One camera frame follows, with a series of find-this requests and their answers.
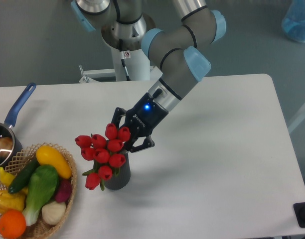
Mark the white garlic bulb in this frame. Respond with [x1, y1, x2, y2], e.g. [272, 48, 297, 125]
[42, 201, 66, 225]

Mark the dark green cucumber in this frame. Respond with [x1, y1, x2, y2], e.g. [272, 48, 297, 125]
[8, 158, 40, 194]

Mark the orange fruit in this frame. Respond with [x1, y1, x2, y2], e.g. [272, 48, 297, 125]
[0, 210, 26, 239]

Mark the blue handled saucepan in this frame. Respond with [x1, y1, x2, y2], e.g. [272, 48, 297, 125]
[0, 83, 36, 168]

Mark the dark grey ribbed vase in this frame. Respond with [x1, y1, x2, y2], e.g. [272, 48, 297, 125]
[105, 154, 131, 190]

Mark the purple red onion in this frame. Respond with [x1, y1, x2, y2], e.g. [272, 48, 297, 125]
[54, 179, 72, 203]

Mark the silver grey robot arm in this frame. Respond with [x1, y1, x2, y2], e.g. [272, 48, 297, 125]
[71, 0, 226, 153]

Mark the yellow pumpkin gourd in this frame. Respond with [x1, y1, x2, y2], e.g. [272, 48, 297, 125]
[0, 190, 25, 214]

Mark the yellow squash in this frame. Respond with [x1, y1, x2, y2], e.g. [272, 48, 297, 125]
[36, 145, 72, 179]

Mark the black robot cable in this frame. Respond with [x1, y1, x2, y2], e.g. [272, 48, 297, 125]
[119, 38, 131, 81]

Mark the green bok choy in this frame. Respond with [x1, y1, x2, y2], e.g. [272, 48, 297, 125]
[22, 165, 59, 227]

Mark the black device at edge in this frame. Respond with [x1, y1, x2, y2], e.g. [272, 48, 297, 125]
[293, 202, 305, 228]

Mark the yellow banana pepper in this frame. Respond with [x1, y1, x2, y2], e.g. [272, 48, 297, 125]
[0, 167, 28, 196]

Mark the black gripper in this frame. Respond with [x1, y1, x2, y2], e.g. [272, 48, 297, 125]
[111, 93, 168, 152]

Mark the red tulip bouquet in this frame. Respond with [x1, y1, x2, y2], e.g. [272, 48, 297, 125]
[75, 123, 131, 190]

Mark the brown bread roll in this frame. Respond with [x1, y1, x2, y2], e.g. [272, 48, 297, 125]
[0, 137, 13, 159]

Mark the woven wicker basket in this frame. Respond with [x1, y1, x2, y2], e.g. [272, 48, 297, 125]
[4, 143, 77, 239]

